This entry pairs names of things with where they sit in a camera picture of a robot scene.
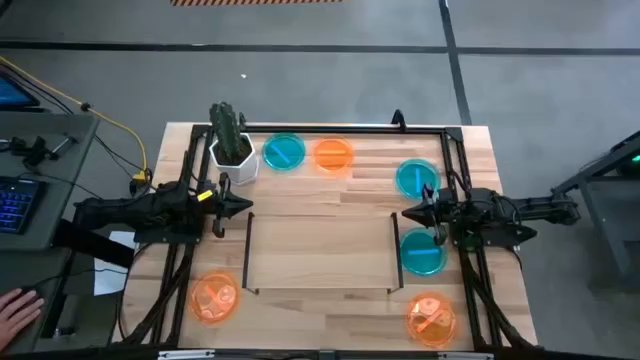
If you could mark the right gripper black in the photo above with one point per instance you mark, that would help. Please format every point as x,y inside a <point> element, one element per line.
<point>425,214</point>

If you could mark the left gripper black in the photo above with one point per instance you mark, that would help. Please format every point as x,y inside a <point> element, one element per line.
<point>232,205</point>

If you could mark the teal translucent plastic plate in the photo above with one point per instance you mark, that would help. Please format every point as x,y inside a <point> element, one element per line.
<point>283,151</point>
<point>410,175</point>
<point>420,260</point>

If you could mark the orange translucent plastic plate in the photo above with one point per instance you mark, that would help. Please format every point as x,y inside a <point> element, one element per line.
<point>332,155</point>
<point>431,320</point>
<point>214,297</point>

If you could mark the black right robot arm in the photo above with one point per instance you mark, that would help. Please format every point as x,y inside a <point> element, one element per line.
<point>525,207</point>

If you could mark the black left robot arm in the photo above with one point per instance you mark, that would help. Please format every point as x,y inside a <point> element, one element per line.
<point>150,210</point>

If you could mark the yellow tape tag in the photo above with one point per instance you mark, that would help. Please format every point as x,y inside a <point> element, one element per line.
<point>205,195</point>

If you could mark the white hexagonal plant pot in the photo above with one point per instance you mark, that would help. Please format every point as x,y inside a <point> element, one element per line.
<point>245,172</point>

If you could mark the green cactus plant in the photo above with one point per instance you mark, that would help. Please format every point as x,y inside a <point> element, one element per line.
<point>226,130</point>

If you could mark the black flat bar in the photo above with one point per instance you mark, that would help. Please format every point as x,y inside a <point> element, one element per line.
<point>90,242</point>

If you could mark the grey side desk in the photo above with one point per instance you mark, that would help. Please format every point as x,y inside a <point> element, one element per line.
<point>65,165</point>

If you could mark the black keyboard with blue backlight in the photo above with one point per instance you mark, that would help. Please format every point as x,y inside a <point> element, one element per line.
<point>17,205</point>

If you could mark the person's hand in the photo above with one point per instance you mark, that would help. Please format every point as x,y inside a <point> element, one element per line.
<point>17,315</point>

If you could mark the laptop with blue screen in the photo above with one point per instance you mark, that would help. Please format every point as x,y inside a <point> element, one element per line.
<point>12,92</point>

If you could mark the black metal rig frame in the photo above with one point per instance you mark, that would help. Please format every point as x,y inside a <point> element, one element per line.
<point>325,129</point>

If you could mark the black clamp mount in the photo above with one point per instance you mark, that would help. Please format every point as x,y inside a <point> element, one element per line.
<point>35,150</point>

